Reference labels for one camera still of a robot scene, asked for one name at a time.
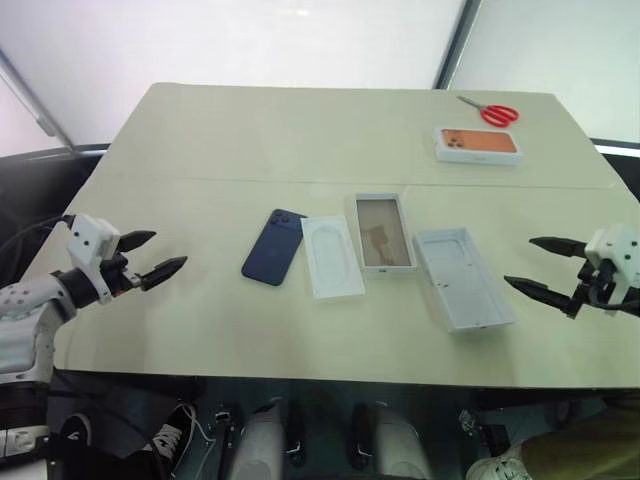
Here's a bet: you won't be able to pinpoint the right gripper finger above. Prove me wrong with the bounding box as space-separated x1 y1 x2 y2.
528 236 589 259
503 274 574 314

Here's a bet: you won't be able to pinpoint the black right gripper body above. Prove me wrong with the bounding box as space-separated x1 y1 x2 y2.
564 257 619 321

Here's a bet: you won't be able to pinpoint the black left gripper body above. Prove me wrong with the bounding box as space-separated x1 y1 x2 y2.
99 251 146 297

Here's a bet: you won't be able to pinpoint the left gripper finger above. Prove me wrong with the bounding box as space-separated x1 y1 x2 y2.
117 229 158 254
138 255 189 292

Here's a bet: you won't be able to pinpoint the white box lid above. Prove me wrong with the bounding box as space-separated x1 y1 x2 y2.
412 227 517 335

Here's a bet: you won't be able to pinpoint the phone box with orange print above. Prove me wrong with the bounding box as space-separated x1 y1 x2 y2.
432 126 526 166

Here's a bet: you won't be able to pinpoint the white box with brown inside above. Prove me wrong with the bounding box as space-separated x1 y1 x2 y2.
348 192 419 275

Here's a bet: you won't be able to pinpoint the dark blue smartphone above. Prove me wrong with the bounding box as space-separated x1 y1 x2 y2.
241 208 309 288

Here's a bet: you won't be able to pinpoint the olive trouser leg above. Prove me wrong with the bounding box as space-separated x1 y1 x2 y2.
519 399 640 480

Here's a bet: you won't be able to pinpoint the grey metal bar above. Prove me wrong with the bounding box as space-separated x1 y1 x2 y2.
0 47 76 151

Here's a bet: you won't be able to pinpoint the black sneaker with white laces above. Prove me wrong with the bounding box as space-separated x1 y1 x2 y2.
148 399 200 477

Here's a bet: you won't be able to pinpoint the white moulded insert tray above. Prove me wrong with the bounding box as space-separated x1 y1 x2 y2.
299 214 366 303

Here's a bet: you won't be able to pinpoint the grey rounded shape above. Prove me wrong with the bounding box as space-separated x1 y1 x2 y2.
231 397 290 480
374 399 434 480

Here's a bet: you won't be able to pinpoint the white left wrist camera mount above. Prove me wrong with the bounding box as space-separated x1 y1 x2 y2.
67 213 122 305

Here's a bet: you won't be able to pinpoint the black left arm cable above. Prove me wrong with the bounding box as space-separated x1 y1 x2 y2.
0 214 76 261

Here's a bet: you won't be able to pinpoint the red handled scissors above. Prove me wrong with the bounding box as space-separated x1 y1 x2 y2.
456 94 521 127

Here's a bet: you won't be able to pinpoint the dark window frame post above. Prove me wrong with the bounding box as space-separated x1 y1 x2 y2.
432 0 484 91

